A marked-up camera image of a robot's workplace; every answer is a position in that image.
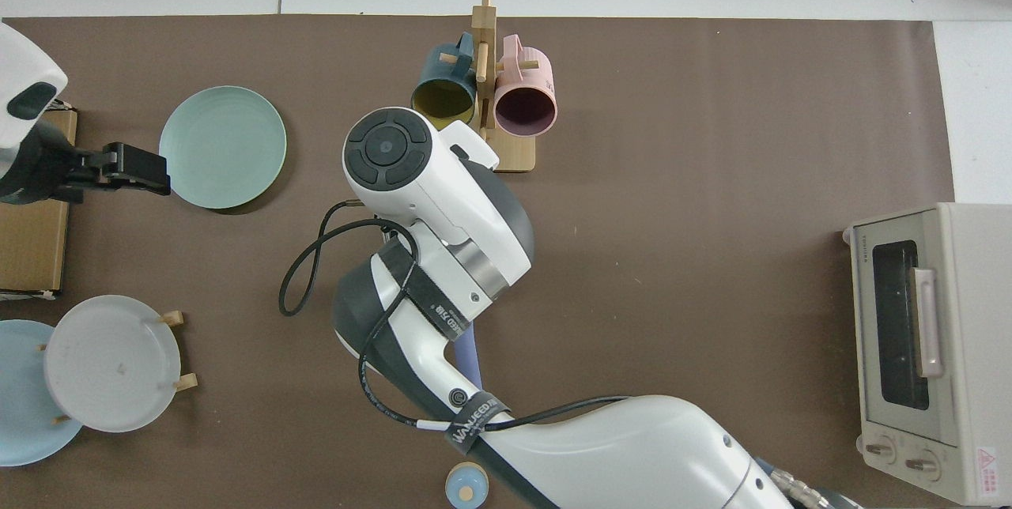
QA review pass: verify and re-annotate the teal round plate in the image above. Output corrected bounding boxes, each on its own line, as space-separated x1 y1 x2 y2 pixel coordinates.
158 85 288 210

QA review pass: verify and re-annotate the white round plate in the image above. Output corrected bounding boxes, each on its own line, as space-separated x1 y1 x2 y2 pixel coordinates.
43 294 183 434

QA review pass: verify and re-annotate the light blue round plate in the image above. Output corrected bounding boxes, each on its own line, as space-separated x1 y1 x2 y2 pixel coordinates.
0 319 84 468

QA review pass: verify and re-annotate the dark teal mug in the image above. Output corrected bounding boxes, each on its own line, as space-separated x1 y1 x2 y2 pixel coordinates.
410 32 479 128

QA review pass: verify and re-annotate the wooden cup stand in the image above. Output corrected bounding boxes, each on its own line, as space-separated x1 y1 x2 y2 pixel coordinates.
443 0 538 174

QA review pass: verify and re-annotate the pink ribbed mug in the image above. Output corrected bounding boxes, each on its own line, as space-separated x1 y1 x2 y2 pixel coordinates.
493 34 559 138

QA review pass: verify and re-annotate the small blue round thing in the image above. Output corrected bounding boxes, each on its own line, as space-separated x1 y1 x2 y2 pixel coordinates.
445 462 490 509

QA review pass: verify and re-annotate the brown table cloth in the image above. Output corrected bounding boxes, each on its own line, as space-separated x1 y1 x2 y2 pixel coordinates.
0 15 957 509

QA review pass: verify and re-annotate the pale toaster oven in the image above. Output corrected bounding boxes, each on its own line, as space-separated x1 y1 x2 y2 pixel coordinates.
842 202 1012 507

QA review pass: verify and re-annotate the wire basket with wooden floor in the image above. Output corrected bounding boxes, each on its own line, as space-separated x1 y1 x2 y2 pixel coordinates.
0 102 78 302

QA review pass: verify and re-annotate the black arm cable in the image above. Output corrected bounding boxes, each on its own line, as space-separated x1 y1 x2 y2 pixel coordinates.
278 201 633 435

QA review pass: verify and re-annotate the black pot with blue handle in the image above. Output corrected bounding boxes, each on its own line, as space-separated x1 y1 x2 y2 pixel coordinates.
457 319 485 390

